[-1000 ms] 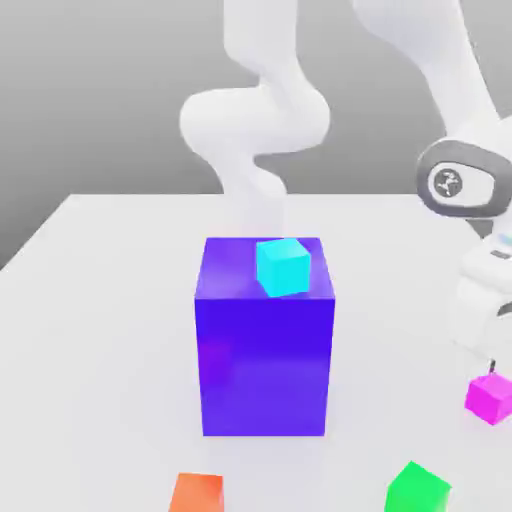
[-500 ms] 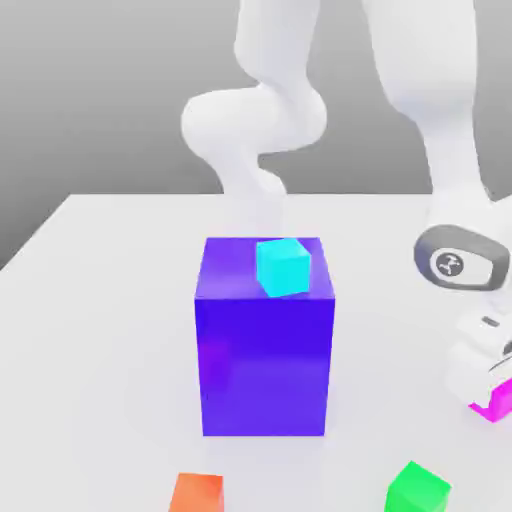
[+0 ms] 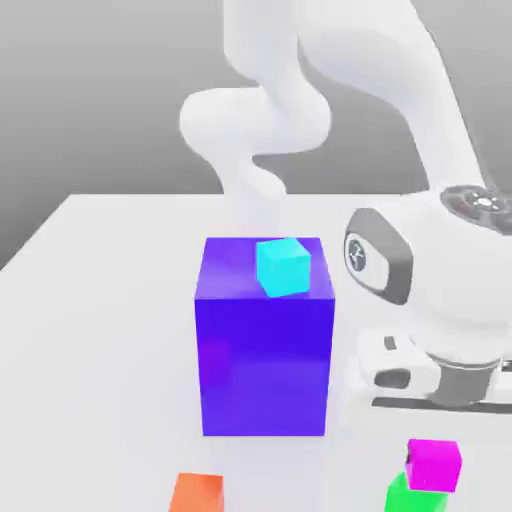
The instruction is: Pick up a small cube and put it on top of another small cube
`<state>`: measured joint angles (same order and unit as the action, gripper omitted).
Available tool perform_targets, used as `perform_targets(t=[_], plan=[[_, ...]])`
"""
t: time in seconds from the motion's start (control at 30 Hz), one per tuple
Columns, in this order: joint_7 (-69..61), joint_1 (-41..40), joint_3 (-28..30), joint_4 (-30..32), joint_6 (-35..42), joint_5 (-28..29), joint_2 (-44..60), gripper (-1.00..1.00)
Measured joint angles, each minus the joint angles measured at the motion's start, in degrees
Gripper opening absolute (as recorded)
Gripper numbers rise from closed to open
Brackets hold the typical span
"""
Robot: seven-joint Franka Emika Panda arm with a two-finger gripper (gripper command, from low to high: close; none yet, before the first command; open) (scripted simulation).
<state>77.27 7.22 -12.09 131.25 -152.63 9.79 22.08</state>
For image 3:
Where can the small magenta cube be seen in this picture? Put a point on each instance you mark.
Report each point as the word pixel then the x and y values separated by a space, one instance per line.
pixel 436 466

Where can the large purple box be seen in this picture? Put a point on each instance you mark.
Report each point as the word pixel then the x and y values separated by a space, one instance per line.
pixel 264 364

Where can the small orange cube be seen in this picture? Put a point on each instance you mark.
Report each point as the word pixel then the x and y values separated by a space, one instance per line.
pixel 196 494

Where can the small cyan cube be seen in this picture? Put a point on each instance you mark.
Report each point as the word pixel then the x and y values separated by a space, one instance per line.
pixel 282 266

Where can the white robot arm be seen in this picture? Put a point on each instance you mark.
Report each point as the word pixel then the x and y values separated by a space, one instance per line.
pixel 436 120

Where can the small green cube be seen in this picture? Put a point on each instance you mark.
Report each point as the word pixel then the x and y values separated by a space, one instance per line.
pixel 400 498

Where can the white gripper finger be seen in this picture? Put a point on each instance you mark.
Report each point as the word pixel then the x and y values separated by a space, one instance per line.
pixel 407 456

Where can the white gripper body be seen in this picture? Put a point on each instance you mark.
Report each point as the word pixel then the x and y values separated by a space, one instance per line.
pixel 404 420

